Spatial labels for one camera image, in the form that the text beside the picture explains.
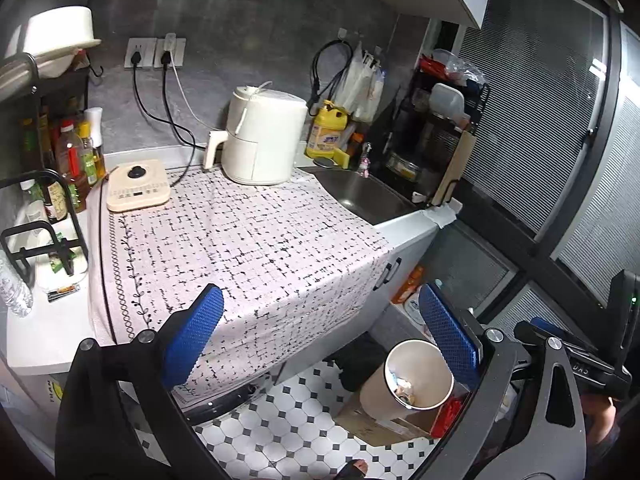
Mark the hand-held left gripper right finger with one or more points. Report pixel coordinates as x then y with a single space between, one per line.
447 335

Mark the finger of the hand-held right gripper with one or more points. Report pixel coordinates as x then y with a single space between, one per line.
542 325

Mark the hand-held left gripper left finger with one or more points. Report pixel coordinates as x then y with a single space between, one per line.
195 330

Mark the pile of wrappers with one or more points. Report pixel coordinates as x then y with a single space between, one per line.
405 390

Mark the white round bin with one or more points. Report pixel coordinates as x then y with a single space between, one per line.
380 390

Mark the person's right hand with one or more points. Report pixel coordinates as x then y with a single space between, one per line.
600 420

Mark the white laundry detergent bottle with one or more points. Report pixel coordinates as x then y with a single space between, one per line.
417 311

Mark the orange bottle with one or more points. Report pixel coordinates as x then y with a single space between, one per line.
407 285

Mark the red carton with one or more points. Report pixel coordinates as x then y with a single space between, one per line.
450 412

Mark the pink patterned tablecloth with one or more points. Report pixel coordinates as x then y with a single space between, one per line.
250 260

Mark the grey cabinet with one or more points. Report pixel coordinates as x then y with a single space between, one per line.
407 255

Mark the black bag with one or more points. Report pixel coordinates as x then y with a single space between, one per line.
360 360

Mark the flat cardboard box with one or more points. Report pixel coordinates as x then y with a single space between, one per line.
380 425

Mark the white cloth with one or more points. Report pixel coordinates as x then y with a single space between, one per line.
440 215

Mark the small orange packet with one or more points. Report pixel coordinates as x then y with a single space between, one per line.
62 293

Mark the beige induction cooker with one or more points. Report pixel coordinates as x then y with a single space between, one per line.
145 195

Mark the steel sink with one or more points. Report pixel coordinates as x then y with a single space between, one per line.
370 197

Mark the person's foot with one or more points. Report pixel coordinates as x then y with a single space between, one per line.
352 470

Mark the wooden cutting board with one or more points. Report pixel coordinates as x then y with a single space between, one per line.
455 165

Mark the steel pot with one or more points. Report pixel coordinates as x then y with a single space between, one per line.
402 165

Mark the clear water bottle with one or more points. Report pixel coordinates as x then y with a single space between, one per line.
12 285

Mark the dark bottle beige label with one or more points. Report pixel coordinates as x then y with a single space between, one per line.
55 202

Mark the small pink bottle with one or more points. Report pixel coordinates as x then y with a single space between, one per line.
365 160

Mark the small green label bottle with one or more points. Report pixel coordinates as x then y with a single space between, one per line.
90 160

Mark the cream air fryer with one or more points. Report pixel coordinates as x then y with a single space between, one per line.
265 140

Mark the yellow sponge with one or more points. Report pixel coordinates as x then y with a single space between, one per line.
344 158

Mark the grey window blinds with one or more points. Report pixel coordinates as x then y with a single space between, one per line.
540 110

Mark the black dish rack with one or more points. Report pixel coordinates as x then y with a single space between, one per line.
400 125

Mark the white plastic food container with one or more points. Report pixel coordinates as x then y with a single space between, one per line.
447 102

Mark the yellow detergent bottle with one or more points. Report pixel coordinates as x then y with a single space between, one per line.
325 132

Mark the hanging clear plastic bag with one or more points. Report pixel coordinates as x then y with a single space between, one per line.
355 85
376 92

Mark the crumpled clear plastic bag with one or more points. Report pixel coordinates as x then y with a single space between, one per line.
460 67

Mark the red packet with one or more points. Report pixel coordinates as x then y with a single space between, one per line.
432 65

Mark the black shelf rack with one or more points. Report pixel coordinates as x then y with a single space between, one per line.
50 90

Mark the white bowl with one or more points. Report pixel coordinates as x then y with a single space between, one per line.
60 35

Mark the grey wall socket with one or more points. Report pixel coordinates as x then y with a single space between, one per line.
142 50
179 55

